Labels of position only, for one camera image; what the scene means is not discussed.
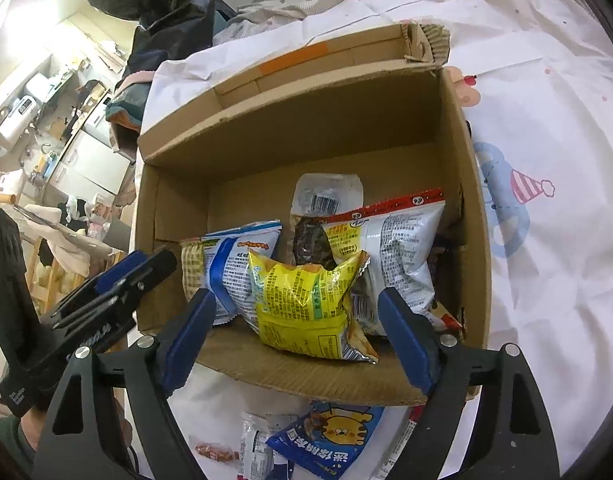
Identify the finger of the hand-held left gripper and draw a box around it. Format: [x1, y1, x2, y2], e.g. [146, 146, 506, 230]
[56, 248, 150, 313]
[51, 250, 178, 333]

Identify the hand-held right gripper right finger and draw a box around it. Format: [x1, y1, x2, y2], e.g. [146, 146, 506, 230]
[377, 286, 562, 480]

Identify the white water heater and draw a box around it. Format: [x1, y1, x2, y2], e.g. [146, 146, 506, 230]
[0, 72, 52, 153]

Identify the beige hanging garment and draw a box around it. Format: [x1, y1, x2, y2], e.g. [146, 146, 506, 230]
[16, 205, 117, 286]

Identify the teal and pink clothing heap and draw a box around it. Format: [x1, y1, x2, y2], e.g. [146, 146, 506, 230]
[105, 71, 154, 128]

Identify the yellow snack packet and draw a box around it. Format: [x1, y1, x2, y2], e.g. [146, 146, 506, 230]
[247, 249, 380, 365]

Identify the person's left hand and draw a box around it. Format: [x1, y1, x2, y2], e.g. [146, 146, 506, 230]
[19, 407, 50, 456]

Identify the blue and white snack packet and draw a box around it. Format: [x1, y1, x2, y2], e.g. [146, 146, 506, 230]
[201, 220, 283, 328]

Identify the blue tiger print snack packet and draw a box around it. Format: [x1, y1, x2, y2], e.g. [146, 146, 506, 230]
[266, 402, 385, 480]

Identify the beige snack packet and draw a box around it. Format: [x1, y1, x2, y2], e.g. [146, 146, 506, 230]
[180, 239, 208, 303]

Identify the clear dark snack packet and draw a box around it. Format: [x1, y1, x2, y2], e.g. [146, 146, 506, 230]
[290, 172, 365, 271]

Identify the white kitchen base cabinet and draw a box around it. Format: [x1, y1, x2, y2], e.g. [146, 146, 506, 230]
[46, 120, 134, 201]

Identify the small sausage snack packet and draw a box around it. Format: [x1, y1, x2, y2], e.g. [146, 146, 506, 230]
[194, 441, 238, 465]

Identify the white snack bar packet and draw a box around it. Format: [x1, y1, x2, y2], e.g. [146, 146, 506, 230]
[239, 412, 272, 480]

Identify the brown cardboard box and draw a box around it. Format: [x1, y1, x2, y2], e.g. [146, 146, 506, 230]
[132, 21, 492, 407]

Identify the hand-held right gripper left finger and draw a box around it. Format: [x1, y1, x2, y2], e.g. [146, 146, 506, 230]
[34, 287, 217, 480]

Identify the white and red snack packet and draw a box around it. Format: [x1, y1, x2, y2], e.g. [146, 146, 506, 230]
[321, 188, 446, 336]

